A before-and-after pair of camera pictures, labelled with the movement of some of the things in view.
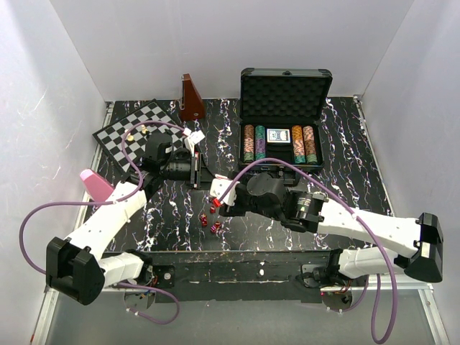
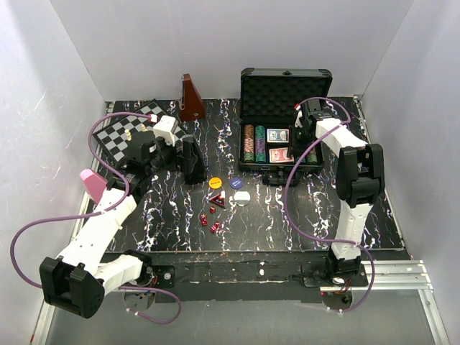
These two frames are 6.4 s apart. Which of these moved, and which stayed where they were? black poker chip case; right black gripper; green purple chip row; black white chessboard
Moved: right black gripper
Stayed: black poker chip case; black white chessboard; green purple chip row
